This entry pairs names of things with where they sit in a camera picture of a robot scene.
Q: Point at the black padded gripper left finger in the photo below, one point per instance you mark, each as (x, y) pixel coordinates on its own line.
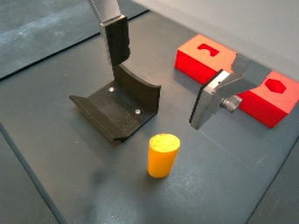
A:
(114, 29)

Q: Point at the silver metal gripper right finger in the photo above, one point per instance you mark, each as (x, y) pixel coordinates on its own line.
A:
(219, 93)

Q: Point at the yellow oval peg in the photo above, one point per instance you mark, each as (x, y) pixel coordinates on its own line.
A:
(163, 148)

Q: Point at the red shape-sorting board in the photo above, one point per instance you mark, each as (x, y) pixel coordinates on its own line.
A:
(200, 57)

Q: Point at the black curved peg stand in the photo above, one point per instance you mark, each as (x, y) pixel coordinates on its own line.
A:
(122, 106)

